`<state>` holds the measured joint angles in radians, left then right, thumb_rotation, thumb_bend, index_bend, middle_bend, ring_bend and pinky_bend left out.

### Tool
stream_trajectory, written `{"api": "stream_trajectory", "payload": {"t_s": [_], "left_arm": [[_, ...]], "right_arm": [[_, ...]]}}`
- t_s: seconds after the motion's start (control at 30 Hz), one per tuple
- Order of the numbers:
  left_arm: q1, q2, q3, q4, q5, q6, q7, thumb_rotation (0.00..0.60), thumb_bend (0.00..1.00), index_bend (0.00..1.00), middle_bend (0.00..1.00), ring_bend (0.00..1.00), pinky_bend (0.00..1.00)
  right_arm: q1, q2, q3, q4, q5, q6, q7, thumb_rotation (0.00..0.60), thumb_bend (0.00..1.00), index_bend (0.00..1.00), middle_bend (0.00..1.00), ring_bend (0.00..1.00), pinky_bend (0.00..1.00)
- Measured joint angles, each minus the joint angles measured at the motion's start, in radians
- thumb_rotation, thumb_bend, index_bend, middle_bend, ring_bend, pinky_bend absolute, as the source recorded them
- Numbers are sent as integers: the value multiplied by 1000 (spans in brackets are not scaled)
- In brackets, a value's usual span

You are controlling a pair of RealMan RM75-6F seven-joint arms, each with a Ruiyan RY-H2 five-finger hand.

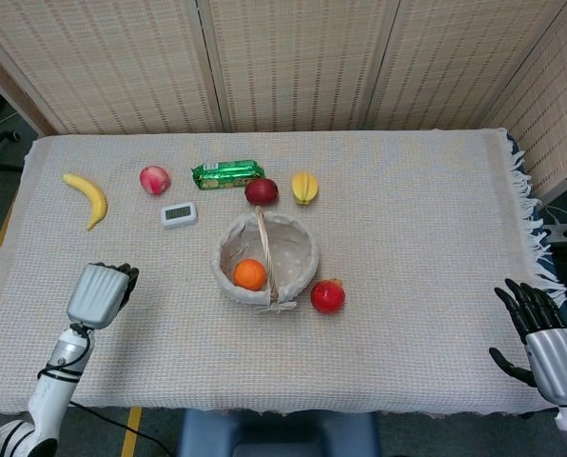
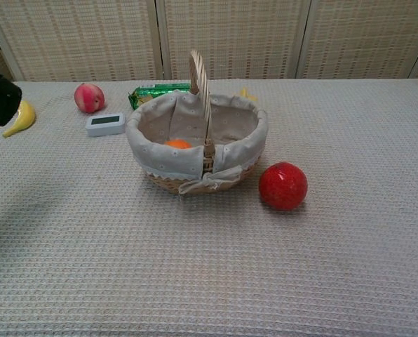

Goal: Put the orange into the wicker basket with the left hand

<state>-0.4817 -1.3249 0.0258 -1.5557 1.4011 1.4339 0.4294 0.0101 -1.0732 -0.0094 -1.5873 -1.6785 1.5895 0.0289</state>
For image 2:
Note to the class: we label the small yellow object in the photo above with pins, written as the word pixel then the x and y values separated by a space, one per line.
pixel 247 93

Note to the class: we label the yellow banana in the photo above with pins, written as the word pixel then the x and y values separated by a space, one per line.
pixel 25 117

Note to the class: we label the pink peach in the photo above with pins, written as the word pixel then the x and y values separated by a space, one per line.
pixel 89 98

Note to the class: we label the woven folding screen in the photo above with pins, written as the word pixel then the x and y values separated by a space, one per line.
pixel 230 38

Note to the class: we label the beige waffle tablecloth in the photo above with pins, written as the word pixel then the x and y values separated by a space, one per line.
pixel 209 245

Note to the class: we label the red apple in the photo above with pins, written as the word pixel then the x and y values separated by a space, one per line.
pixel 282 186

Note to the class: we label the green snack packet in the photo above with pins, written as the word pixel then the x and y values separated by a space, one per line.
pixel 149 92

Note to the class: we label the orange fruit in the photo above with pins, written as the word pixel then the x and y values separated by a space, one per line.
pixel 178 144

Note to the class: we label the wicker basket with cloth liner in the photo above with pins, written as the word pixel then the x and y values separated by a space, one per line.
pixel 198 144

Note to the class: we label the white digital timer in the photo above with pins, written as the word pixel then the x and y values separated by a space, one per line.
pixel 105 125

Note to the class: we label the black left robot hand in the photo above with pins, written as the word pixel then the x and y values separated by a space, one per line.
pixel 0 102

